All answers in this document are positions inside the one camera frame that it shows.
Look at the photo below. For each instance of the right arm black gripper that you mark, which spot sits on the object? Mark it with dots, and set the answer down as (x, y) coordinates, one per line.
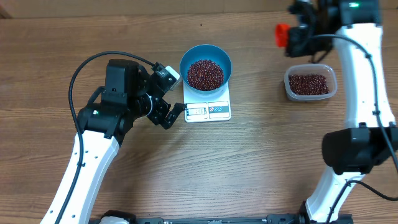
(298, 50)

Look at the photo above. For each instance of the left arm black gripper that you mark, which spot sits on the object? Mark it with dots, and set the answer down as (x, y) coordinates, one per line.
(163, 107)

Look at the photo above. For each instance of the orange measuring scoop blue handle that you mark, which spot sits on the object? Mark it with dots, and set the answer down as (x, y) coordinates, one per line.
(281, 34)

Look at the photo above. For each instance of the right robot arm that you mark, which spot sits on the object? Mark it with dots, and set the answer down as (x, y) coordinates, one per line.
(369, 137)

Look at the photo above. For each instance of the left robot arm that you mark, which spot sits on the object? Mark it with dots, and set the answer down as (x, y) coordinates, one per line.
(129, 93)

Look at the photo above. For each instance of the white digital kitchen scale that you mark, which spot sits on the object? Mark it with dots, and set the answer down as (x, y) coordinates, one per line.
(207, 107)

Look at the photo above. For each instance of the red beans in bowl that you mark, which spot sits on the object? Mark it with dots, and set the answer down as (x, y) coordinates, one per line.
(205, 75)

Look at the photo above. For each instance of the blue metal bowl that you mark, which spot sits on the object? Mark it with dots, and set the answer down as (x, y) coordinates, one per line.
(210, 52)

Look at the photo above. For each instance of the clear plastic bean container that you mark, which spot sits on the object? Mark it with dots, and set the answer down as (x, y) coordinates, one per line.
(310, 68)

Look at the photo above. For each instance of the red beans in container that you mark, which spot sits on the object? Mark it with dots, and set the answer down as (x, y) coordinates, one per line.
(310, 84)

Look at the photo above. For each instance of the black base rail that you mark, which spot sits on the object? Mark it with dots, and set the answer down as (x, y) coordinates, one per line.
(270, 219)

